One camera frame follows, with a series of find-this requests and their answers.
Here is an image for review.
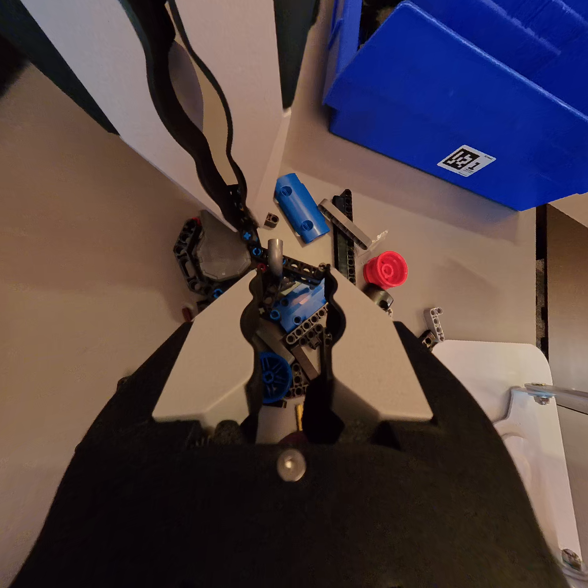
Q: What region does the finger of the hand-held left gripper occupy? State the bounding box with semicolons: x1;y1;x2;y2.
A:
21;0;251;232
168;0;293;217

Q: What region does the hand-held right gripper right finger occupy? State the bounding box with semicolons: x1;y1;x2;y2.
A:
301;266;435;444

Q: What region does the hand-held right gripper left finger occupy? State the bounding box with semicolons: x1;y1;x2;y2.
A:
152;269;265;444

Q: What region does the partly built toy chassis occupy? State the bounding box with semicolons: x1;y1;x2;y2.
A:
173;183;332;319

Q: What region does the grey angled toy beam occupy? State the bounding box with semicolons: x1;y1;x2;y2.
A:
423;306;446;344

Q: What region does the blue spoked toy wheel rim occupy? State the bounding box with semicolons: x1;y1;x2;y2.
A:
259;351;294;406

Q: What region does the black toy cylinder piece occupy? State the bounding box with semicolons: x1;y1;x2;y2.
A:
365;285;396;314

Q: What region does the red toy wheel rim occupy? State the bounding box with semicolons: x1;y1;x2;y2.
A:
362;251;409;290

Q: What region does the blue curved toy panel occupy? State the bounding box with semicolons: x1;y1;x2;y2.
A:
274;173;331;244
268;279;330;334

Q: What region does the pile of black toy beams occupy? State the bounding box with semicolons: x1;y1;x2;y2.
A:
263;188;442;400

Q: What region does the dark grey toy beam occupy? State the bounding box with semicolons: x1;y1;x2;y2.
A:
318;198;374;252

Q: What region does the blue storage bin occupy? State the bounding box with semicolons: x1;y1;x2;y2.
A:
323;0;588;212

